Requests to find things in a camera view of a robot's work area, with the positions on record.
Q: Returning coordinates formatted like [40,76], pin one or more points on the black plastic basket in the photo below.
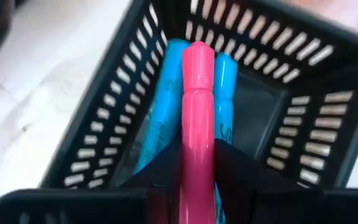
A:
[253,109]

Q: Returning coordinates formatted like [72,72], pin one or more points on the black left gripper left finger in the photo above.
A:
[166,174]

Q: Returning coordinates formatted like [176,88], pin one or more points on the blue Sharpie highlighter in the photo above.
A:
[166,102]
[225,93]

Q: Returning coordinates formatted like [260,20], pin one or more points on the pink Sharpie highlighter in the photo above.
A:
[197,124]

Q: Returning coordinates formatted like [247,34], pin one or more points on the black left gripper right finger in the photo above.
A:
[238,174]

